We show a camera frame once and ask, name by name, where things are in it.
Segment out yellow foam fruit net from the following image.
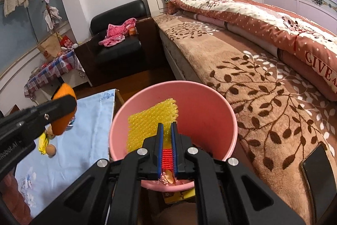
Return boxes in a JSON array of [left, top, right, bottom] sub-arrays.
[[127, 98, 179, 154]]

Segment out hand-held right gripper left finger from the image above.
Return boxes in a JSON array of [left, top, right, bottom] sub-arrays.
[[30, 123, 164, 225]]

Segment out brown leaf-pattern blanket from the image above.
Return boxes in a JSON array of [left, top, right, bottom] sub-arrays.
[[153, 14, 337, 225]]

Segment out dotted brown floral quilt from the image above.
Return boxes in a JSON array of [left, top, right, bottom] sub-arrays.
[[167, 0, 337, 101]]

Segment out white hanging garments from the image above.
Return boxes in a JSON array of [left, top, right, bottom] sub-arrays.
[[42, 6, 62, 32]]

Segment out black leather armchair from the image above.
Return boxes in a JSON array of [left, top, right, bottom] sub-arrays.
[[90, 0, 148, 78]]

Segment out plaid tablecloth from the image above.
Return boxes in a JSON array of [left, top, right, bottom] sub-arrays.
[[24, 52, 77, 96]]

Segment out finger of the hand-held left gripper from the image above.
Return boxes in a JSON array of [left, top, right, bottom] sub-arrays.
[[26, 94, 78, 136]]

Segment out dark wooden nightstand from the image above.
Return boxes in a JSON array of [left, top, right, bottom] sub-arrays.
[[135, 17, 170, 70]]

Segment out pink plastic bucket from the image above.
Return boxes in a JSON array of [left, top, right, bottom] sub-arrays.
[[109, 81, 238, 192]]

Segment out red plastic bag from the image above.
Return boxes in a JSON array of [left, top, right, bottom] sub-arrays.
[[59, 36, 75, 49]]

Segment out beige shell scrap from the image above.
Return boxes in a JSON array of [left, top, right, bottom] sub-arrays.
[[159, 171, 177, 185]]

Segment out brown paper bag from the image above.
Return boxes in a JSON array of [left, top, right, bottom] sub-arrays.
[[37, 35, 62, 59]]

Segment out yellow wrapper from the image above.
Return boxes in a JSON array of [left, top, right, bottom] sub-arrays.
[[38, 133, 50, 155]]

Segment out person's left hand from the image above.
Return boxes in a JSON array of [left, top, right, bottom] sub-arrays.
[[0, 170, 32, 221]]

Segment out yellow cardboard box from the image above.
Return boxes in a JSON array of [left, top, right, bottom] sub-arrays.
[[162, 188, 197, 204]]

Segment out white lace cloth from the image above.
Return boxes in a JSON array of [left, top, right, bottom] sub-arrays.
[[72, 56, 86, 80]]

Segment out black smartphone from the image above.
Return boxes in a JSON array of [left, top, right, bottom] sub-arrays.
[[300, 142, 333, 225]]

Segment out pink dotted clothing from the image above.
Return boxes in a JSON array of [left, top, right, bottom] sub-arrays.
[[99, 18, 137, 47]]

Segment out dark wooden cabinet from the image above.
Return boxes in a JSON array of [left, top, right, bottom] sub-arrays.
[[75, 40, 93, 86]]

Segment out red foam fruit net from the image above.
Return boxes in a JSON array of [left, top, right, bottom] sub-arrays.
[[162, 148, 174, 171]]

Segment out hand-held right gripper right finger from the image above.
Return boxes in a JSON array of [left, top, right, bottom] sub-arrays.
[[171, 121, 307, 225]]

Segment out light blue printed tablecloth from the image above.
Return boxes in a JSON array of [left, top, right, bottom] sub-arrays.
[[14, 88, 118, 219]]

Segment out bright orange peel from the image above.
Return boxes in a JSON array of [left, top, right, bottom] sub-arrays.
[[51, 83, 78, 136]]

